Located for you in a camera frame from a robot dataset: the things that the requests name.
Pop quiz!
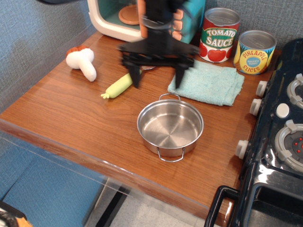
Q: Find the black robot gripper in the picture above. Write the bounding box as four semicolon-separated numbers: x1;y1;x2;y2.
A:
119;30;199;88

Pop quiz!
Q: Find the stainless steel pot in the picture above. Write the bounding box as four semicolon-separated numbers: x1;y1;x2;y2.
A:
137;93;205;163

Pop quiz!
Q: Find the white plush mushroom toy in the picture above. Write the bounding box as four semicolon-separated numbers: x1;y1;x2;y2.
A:
65;45;97;82

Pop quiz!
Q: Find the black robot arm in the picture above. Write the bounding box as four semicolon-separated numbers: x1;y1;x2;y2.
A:
119;0;199;88

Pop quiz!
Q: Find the teal toy microwave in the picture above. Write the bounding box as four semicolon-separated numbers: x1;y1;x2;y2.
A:
88;0;205;43

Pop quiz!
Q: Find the light teal folded cloth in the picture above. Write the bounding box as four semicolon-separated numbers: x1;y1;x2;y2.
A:
168;61;245;106

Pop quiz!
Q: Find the tomato sauce can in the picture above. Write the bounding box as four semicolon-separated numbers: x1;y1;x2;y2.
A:
199;8;241;63

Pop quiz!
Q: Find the pineapple slices can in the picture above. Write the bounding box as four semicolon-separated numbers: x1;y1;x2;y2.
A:
233;30;277;75

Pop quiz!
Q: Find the black toy stove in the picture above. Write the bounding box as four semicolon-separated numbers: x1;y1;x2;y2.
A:
205;38;303;227

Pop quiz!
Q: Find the orange object bottom corner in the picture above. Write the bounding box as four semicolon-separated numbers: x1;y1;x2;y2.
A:
0;201;33;227

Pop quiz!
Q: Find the green handled metal spoon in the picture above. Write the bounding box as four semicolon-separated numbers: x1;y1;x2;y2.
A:
100;65;157;99

